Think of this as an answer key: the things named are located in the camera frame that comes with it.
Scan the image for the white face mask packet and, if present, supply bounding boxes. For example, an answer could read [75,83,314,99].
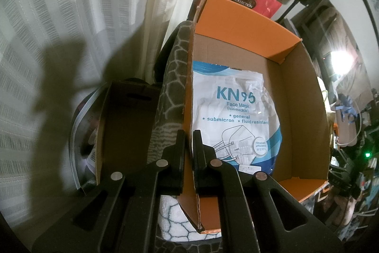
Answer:
[192,60,282,175]

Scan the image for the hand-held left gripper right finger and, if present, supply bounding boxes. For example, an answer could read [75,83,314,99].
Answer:
[192,130,344,253]

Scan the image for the orange cardboard box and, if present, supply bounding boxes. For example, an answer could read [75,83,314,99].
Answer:
[177,0,336,234]

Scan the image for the sheer striped white curtain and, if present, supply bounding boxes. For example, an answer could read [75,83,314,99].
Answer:
[0,0,166,230]

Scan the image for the bright lamp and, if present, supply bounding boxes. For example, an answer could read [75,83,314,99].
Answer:
[330,51,359,76]

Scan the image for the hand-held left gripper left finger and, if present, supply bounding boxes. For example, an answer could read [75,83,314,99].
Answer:
[71,129,186,253]

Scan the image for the brown cardboard box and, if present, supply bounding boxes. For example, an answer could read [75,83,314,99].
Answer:
[95,81,162,185]

